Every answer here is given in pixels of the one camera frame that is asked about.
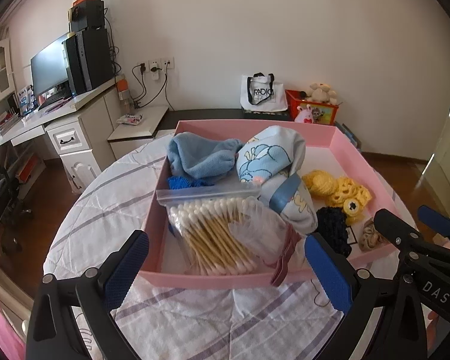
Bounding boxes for cream plush sheep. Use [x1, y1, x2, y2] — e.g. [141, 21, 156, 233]
[305, 83, 337, 105]

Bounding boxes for pink shallow cardboard box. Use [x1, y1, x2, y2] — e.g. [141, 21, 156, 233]
[136, 119, 412, 290]

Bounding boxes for striped quilted table cover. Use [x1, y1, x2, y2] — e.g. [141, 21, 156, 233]
[43, 130, 427, 360]

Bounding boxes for navy blue scrunchie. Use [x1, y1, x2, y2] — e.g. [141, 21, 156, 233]
[315, 206, 352, 258]

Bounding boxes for white desk with drawers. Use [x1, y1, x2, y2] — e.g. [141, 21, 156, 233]
[0, 75, 124, 194]

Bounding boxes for black computer tower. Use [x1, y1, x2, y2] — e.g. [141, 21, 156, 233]
[62, 28, 113, 96]

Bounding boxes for pink bedding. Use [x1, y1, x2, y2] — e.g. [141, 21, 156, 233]
[0, 307, 26, 359]

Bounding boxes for low black white bench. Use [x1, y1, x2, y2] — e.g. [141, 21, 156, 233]
[108, 106, 293, 159]

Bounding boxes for black office chair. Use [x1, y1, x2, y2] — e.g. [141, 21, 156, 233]
[0, 165, 33, 254]

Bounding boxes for black computer monitor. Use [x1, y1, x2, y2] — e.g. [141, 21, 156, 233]
[31, 34, 68, 97]

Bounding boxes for black speaker box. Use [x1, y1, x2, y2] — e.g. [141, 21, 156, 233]
[68, 0, 105, 33]

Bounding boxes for yellow crocheted toy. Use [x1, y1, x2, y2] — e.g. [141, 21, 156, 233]
[301, 170, 372, 225]

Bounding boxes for light blue fleece hat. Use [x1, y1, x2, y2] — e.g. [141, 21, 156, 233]
[167, 132, 244, 182]

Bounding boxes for bag of cotton swabs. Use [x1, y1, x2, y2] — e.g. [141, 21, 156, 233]
[157, 183, 260, 275]

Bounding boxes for clear plastic pouch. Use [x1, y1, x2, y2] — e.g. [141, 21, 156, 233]
[228, 197, 302, 287]

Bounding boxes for white tote bag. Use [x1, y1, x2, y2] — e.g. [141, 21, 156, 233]
[240, 72, 289, 112]

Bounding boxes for red toy storage box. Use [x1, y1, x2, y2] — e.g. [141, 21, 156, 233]
[285, 89, 339, 125]

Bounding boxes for pink plush bunny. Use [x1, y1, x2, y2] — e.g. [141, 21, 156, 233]
[294, 104, 314, 124]

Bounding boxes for dark blue knitted cloth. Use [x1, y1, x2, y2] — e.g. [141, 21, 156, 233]
[167, 175, 213, 190]

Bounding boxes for wall power outlets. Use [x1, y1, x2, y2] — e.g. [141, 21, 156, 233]
[139, 57, 175, 81]

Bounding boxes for beige satin scrunchie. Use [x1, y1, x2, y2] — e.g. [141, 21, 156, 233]
[358, 218, 389, 252]

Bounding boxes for blue cartoon baby garment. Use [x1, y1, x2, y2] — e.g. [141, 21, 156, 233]
[235, 125, 318, 236]

